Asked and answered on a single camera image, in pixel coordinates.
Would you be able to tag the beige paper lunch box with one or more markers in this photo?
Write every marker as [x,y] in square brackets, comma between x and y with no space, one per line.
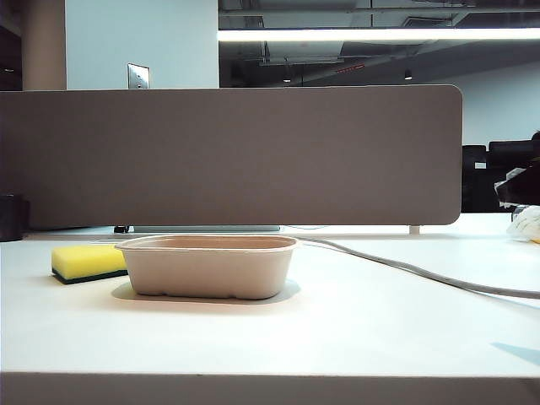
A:
[208,270]

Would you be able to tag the yellow sponge with green pad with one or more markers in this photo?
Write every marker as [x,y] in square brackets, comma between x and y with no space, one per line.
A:
[86,259]

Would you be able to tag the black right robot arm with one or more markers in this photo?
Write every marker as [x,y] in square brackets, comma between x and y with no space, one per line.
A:
[523,187]

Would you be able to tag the grey-brown desk divider panel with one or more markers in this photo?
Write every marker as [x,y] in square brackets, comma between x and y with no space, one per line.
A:
[236,156]

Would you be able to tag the white divider support foot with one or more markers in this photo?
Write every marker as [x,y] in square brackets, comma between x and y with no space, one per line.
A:
[414,230]

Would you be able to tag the black divider clamp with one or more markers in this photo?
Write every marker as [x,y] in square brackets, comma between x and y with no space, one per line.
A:
[121,229]

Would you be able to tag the black pendant ceiling lamp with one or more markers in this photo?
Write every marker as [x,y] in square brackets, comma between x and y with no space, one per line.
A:
[408,75]

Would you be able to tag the long ceiling light strip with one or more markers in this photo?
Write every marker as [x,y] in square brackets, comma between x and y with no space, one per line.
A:
[379,34]

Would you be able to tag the black cylindrical container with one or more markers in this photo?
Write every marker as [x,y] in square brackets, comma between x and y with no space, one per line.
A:
[12,217]

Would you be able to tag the white plastic bag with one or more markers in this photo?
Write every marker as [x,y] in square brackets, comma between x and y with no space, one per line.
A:
[527,225]

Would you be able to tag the silver divider base rail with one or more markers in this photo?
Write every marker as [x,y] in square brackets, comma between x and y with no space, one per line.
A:
[206,228]

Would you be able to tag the metal wall switch plate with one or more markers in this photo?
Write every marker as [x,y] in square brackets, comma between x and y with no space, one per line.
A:
[138,77]

